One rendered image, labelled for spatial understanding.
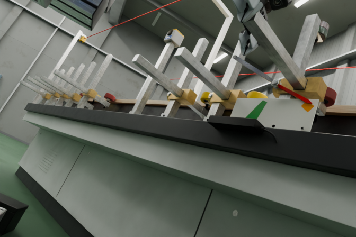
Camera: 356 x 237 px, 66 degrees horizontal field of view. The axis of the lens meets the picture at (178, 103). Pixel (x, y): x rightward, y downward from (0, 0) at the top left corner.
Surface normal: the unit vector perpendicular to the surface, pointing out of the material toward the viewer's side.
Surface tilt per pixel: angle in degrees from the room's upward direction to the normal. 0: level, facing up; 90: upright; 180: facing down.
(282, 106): 90
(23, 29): 90
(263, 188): 90
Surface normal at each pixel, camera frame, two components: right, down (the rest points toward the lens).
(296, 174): -0.65, -0.51
